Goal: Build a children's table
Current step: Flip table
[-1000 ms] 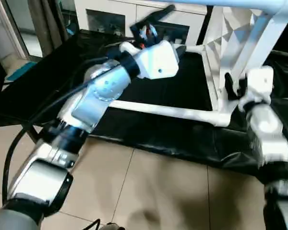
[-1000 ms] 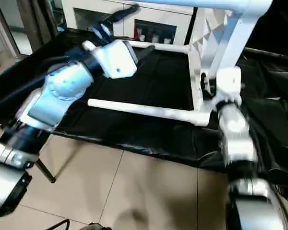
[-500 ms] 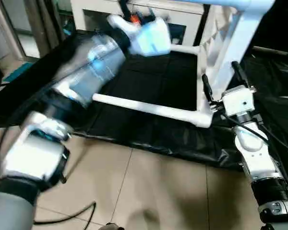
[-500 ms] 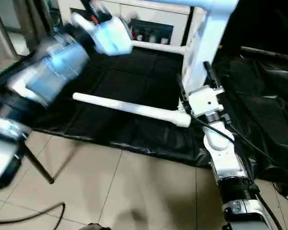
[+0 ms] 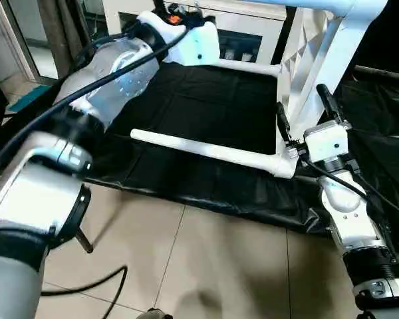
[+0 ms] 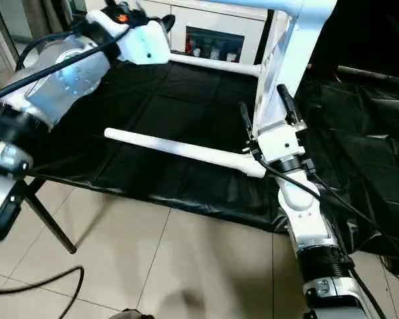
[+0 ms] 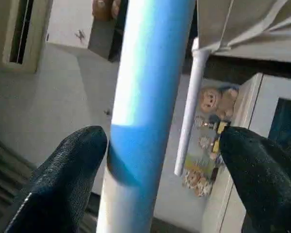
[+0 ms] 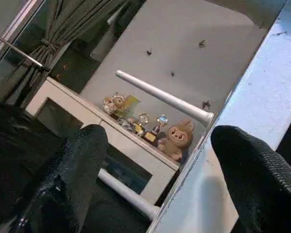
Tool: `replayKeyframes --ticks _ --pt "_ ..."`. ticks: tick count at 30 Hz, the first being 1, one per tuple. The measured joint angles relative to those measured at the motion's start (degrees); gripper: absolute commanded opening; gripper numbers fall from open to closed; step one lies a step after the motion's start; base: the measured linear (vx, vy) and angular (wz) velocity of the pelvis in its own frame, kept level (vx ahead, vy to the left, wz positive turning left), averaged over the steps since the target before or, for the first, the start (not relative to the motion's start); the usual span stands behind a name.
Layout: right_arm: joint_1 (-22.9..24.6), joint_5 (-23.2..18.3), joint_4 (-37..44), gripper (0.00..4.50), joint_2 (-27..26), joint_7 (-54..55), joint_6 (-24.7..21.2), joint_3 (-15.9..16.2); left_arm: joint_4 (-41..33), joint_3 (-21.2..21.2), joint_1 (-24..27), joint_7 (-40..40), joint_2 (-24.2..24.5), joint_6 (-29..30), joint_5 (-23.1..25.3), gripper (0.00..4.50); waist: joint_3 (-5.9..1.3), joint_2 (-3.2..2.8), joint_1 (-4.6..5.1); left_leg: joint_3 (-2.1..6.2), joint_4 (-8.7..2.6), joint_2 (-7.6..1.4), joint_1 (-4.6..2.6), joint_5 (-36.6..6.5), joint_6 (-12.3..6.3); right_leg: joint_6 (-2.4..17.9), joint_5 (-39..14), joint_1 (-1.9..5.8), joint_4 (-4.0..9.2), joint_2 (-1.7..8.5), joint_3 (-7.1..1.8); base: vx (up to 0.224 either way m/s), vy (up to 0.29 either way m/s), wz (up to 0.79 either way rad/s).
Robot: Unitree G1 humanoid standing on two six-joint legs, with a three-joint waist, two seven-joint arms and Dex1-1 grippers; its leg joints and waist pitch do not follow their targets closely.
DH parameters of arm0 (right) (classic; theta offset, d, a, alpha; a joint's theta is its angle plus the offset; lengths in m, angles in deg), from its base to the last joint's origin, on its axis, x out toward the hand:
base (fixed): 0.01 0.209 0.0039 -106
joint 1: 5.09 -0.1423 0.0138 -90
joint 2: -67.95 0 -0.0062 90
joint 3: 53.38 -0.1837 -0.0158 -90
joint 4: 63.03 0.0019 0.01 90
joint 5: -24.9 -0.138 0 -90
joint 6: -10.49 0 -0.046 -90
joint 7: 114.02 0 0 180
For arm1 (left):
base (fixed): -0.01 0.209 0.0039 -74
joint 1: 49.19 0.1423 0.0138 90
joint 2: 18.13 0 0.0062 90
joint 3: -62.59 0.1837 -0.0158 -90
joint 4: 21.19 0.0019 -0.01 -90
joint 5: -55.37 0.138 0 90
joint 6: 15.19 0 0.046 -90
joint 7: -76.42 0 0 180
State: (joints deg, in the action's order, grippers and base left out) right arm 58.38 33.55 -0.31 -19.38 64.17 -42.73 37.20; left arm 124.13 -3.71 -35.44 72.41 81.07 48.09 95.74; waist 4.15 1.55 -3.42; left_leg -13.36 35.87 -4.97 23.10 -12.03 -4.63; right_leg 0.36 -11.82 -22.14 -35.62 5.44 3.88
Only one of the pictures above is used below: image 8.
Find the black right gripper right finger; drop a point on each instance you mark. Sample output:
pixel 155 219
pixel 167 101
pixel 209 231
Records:
pixel 257 189

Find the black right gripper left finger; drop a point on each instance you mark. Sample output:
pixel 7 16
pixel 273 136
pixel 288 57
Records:
pixel 70 184

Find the white plastic table top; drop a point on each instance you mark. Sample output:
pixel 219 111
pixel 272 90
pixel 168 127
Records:
pixel 257 85

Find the black work mat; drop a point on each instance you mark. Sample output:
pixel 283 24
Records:
pixel 14 145

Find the white glass-door cabinet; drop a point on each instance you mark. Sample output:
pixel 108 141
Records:
pixel 140 155

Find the clear glass ornament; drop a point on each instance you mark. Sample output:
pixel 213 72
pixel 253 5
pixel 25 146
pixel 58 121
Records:
pixel 126 123

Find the beige plush toy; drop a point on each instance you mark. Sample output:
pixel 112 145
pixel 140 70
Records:
pixel 179 140

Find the floral plush bear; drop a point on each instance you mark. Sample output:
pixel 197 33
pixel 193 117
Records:
pixel 114 103

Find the yellow green box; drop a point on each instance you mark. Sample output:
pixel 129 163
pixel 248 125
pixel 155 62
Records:
pixel 132 104

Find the thin silver metal rod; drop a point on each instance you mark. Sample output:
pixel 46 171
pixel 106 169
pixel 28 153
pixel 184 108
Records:
pixel 19 52

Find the grey curtain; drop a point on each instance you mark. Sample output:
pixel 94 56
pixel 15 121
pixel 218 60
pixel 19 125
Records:
pixel 63 24

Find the dark butterfly wall sticker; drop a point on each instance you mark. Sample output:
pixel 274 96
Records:
pixel 149 52
pixel 206 104
pixel 202 44
pixel 172 73

